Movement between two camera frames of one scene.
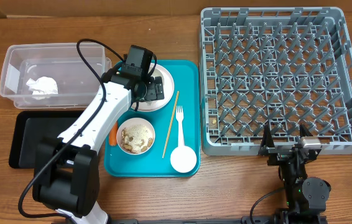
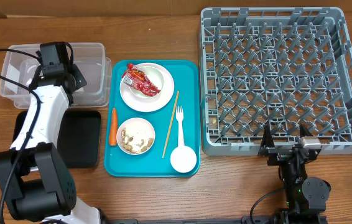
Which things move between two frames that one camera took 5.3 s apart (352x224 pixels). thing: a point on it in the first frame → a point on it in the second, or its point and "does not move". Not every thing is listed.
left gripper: x=156 y=88 → x=76 y=71
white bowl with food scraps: x=135 y=135 does not move
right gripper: x=281 y=154 does not move
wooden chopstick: x=170 y=124 does not move
